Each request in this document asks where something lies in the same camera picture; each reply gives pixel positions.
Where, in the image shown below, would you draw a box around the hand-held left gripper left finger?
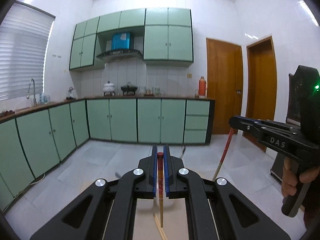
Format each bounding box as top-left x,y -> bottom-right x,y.
30,144 -> 158,240

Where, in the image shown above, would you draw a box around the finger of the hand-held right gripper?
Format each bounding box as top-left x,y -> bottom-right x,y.
229,115 -> 270,141
236,116 -> 300,135

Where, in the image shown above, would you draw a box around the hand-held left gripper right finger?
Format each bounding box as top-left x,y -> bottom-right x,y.
163,144 -> 292,240

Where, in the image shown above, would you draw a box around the wooden chopstick with red end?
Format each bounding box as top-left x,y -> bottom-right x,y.
157,152 -> 165,228
154,215 -> 167,240
212,127 -> 234,182

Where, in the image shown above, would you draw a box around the person's right hand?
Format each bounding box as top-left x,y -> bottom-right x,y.
281,160 -> 320,198

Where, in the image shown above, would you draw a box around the plain wooden door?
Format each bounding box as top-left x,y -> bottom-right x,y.
246,36 -> 277,153

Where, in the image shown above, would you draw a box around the orange thermos flask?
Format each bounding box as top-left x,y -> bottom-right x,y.
198,76 -> 207,98

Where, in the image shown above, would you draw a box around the black wok with lid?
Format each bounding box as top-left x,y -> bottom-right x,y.
120,82 -> 138,96

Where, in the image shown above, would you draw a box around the white lidded pot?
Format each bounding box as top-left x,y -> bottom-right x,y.
103,81 -> 116,96

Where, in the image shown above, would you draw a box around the green base cabinets with counter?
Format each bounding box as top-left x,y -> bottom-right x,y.
0,97 -> 215,205

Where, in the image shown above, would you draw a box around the black range hood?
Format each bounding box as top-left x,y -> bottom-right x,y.
96,49 -> 143,62

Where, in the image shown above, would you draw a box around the blue wrapped hood chimney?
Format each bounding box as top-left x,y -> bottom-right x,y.
111,32 -> 132,50

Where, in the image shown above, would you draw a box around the metal kitchen faucet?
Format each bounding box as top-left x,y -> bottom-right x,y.
27,79 -> 37,105

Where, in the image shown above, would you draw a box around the white window blinds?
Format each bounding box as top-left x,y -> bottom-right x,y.
0,1 -> 56,102

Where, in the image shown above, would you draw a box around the wooden door with handle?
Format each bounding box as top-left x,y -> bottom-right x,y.
206,37 -> 243,135

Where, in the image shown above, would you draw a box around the green wall cabinets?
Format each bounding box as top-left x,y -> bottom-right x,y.
69,7 -> 194,72

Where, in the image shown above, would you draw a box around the white floor cable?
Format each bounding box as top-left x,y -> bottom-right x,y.
30,171 -> 45,185

